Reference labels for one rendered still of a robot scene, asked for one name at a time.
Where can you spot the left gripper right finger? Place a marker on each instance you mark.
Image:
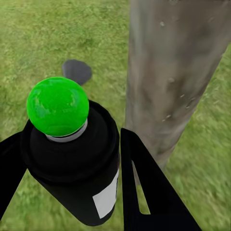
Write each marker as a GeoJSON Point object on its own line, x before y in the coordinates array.
{"type": "Point", "coordinates": [168, 212]}

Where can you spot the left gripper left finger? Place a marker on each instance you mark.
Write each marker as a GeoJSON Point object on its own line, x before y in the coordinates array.
{"type": "Point", "coordinates": [12, 169]}

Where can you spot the tree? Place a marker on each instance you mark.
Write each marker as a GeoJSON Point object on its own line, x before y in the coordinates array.
{"type": "Point", "coordinates": [158, 109]}

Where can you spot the pesticide atomizer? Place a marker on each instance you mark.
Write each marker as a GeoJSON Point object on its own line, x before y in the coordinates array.
{"type": "Point", "coordinates": [71, 145]}

